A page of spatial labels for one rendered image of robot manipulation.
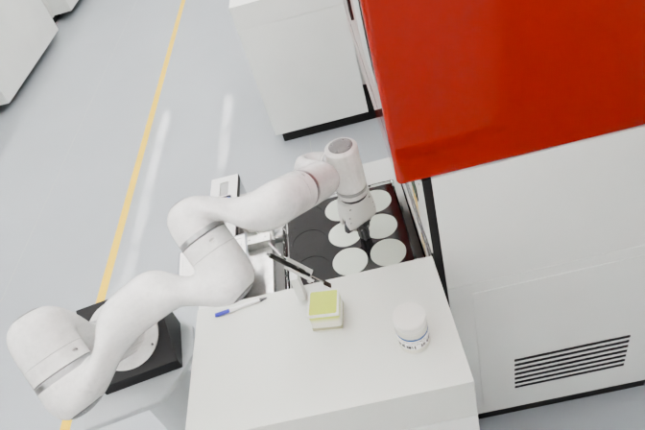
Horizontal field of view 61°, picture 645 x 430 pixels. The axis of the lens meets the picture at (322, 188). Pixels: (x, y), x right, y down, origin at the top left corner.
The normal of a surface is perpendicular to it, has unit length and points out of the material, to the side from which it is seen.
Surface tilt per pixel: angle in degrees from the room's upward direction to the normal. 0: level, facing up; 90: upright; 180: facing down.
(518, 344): 90
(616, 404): 0
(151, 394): 0
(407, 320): 0
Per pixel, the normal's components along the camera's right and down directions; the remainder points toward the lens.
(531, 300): 0.09, 0.64
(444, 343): -0.24, -0.73
